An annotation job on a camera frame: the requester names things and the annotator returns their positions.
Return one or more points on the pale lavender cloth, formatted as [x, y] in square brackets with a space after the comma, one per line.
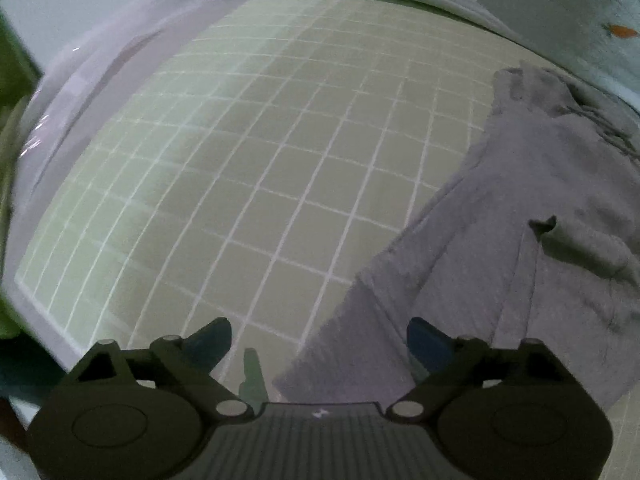
[100, 60]

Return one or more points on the green grid cutting mat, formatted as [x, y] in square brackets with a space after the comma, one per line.
[250, 160]

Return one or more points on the grey hoodie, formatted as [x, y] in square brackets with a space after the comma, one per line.
[475, 260]

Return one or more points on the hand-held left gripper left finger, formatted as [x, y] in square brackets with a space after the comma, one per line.
[214, 340]

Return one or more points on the white printed blanket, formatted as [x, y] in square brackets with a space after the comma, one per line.
[550, 20]

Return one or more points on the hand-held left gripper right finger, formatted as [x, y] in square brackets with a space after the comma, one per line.
[425, 342]

